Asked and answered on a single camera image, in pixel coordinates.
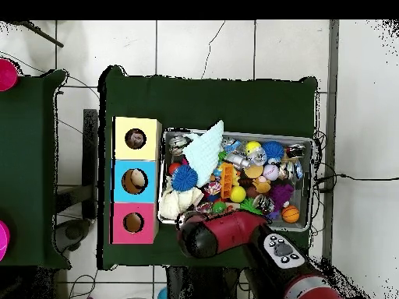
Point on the mint knitted cloth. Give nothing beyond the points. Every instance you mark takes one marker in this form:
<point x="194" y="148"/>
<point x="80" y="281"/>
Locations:
<point x="204" y="152"/>

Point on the cream knitted cloth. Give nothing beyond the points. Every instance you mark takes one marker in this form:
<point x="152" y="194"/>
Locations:
<point x="177" y="201"/>

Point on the colourful patterned white cloth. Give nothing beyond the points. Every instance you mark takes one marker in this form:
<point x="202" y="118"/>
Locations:
<point x="136" y="139"/>

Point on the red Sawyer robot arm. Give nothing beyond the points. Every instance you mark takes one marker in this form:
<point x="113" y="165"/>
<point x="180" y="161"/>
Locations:
<point x="230" y="230"/>

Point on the wooden box with three holes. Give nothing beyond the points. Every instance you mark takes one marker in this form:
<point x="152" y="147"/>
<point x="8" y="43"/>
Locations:
<point x="149" y="149"/>

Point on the silver mesh bin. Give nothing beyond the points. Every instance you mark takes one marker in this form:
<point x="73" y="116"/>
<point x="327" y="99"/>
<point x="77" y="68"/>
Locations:
<point x="304" y="199"/>

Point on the blue spiky ball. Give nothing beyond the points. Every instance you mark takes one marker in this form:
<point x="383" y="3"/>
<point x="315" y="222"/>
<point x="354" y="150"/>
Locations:
<point x="184" y="178"/>
<point x="272" y="149"/>

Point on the red ball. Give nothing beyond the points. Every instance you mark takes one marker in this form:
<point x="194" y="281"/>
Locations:
<point x="173" y="168"/>

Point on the yellow tennis ball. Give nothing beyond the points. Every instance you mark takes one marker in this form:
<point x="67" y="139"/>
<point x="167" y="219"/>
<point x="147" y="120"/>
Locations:
<point x="237" y="193"/>

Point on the green spiky ball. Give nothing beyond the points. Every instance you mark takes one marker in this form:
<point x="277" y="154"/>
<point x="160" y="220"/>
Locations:
<point x="249" y="206"/>

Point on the dark green tablecloth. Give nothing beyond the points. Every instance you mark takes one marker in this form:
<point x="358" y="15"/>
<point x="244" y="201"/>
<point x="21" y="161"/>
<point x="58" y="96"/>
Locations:
<point x="218" y="102"/>

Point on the purple spiky ball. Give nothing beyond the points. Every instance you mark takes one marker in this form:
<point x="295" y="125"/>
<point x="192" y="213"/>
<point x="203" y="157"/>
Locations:
<point x="280" y="193"/>

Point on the small orange basketball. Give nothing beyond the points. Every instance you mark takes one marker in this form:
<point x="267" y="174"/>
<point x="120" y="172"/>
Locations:
<point x="290" y="213"/>

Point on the light blue floor object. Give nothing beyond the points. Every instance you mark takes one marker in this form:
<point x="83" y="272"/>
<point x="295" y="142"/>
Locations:
<point x="162" y="294"/>

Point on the grey rounded floor object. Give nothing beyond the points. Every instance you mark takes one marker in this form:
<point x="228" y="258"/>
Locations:
<point x="73" y="233"/>

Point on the dark green side table cloth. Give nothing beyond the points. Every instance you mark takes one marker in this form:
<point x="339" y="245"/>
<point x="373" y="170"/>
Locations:
<point x="28" y="155"/>

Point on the black rod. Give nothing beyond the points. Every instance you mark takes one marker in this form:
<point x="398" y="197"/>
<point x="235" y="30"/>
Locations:
<point x="43" y="34"/>

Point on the pink ball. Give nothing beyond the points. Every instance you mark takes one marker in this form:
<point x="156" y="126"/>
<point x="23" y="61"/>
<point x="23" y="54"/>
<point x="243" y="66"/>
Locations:
<point x="3" y="239"/>

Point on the dark pink round object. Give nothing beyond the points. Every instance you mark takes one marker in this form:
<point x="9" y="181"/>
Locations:
<point x="7" y="74"/>

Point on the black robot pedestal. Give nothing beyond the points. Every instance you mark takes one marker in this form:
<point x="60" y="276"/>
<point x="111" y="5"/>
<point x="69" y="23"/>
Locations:
<point x="199" y="283"/>

